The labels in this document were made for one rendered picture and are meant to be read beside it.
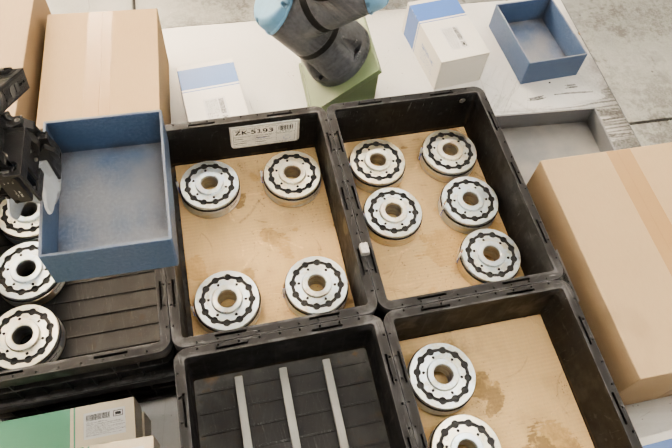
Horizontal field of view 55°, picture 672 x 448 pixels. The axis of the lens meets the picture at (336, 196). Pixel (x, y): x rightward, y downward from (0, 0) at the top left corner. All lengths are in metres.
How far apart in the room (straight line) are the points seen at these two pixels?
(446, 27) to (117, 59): 0.72
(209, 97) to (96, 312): 0.50
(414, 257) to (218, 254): 0.33
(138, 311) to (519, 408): 0.61
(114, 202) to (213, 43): 0.77
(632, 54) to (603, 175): 1.72
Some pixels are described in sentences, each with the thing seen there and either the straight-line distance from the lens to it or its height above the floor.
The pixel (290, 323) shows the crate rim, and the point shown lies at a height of 0.93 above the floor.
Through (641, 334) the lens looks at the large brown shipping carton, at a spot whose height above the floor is 0.90.
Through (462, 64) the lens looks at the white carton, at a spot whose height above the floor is 0.77.
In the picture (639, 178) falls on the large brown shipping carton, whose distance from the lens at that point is 1.27.
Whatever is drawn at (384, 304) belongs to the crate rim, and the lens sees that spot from 0.97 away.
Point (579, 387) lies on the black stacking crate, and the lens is 1.09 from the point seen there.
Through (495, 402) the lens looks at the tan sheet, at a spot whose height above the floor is 0.83.
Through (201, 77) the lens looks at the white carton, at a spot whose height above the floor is 0.79.
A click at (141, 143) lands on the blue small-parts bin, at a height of 1.07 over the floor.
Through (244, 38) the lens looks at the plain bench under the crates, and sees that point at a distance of 1.60.
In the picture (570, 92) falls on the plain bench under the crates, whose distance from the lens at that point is 1.64.
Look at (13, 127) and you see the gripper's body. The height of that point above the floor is 1.26.
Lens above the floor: 1.81
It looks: 57 degrees down
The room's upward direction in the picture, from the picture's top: 7 degrees clockwise
